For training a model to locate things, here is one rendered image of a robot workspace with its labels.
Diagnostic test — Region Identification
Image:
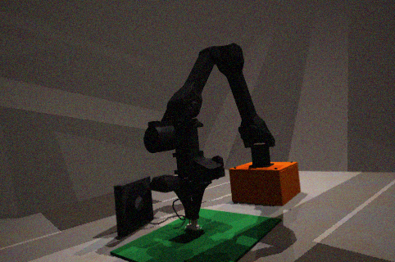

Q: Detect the green circuit board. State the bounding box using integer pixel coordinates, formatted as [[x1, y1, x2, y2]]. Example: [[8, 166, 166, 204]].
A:
[[111, 209, 282, 262]]

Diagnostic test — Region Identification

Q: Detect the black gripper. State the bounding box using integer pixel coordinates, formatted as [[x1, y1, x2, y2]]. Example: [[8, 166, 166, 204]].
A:
[[151, 147, 212, 215]]

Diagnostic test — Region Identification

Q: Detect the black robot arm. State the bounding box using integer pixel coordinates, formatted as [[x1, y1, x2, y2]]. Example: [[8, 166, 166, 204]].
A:
[[143, 43, 275, 183]]

